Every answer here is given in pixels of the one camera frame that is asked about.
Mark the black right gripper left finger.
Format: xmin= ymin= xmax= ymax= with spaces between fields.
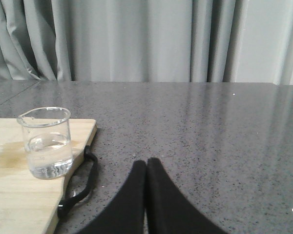
xmin=79 ymin=160 xmax=146 ymax=234

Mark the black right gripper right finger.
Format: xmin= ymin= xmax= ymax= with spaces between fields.
xmin=146 ymin=158 xmax=225 ymax=234

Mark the clear glass beaker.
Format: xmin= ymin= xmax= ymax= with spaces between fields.
xmin=17 ymin=107 xmax=73 ymax=179

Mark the light wooden cutting board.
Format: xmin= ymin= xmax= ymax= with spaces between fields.
xmin=0 ymin=118 xmax=97 ymax=234

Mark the grey curtain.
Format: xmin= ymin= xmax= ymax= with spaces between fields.
xmin=0 ymin=0 xmax=293 ymax=85

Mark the black board handle strap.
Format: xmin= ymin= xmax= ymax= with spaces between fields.
xmin=57 ymin=145 xmax=99 ymax=218

